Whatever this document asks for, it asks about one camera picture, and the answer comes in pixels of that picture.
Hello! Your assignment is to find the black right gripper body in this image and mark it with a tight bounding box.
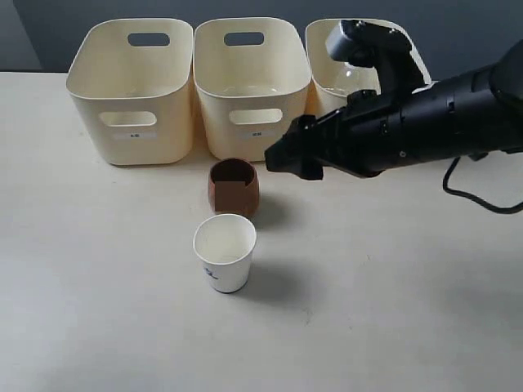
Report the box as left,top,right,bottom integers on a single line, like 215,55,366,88
314,90,413,178

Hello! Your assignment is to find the brown wooden cup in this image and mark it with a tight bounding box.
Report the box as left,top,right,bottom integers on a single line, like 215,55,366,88
208,158,260,218

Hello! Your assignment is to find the white paper cup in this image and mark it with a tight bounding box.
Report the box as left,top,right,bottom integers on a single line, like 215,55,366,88
193,214,257,293

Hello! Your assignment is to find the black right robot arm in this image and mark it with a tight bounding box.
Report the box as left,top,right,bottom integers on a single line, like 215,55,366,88
265,42,522,180

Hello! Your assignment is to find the right cream plastic bin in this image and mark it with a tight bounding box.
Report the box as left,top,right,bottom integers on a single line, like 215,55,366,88
305,17,432,119

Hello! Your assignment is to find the cream plastic bin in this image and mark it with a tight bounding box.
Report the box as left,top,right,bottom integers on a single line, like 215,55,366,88
305,17,432,119
66,18,194,166
193,17,311,162

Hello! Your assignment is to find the middle cream plastic bin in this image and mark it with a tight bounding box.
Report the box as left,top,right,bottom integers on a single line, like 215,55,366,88
193,17,311,162

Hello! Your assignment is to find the left cream plastic bin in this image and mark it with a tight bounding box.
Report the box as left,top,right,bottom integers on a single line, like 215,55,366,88
66,18,194,166

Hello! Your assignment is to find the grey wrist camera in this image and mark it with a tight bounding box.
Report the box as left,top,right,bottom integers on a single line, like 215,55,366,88
325,20,425,93

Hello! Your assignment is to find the black cable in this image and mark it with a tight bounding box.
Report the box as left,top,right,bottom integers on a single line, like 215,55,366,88
441,150,523,214

